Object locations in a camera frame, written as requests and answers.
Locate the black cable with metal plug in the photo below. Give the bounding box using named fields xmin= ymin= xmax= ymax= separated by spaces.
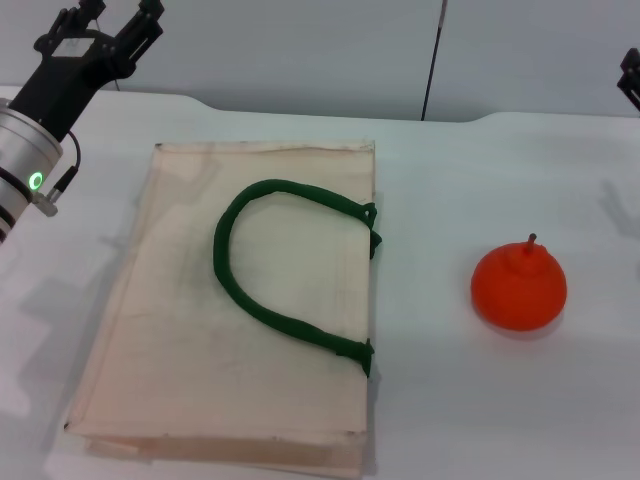
xmin=33 ymin=130 xmax=83 ymax=217

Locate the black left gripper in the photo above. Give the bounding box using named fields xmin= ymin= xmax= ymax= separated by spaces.
xmin=8 ymin=0 xmax=167 ymax=145

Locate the thin dark vertical rod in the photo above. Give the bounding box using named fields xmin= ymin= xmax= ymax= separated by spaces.
xmin=420 ymin=0 xmax=448 ymax=122

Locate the cream handbag with green handle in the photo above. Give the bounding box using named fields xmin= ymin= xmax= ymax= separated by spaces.
xmin=63 ymin=139 xmax=385 ymax=479

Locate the orange fruit with stem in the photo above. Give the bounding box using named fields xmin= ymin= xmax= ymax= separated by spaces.
xmin=470 ymin=231 xmax=569 ymax=333

